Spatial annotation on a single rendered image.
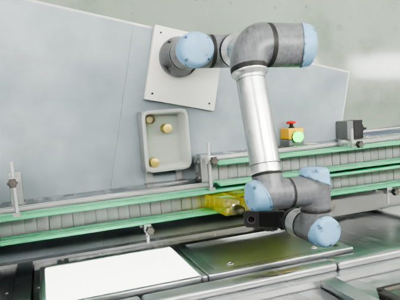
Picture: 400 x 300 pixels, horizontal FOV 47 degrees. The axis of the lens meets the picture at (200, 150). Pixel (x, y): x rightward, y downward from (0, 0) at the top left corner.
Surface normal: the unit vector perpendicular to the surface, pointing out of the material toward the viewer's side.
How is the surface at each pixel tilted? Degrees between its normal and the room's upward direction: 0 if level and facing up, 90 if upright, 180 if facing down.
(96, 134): 0
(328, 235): 1
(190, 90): 0
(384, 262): 90
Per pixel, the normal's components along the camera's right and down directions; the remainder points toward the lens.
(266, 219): -0.15, 0.03
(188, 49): 0.20, 0.07
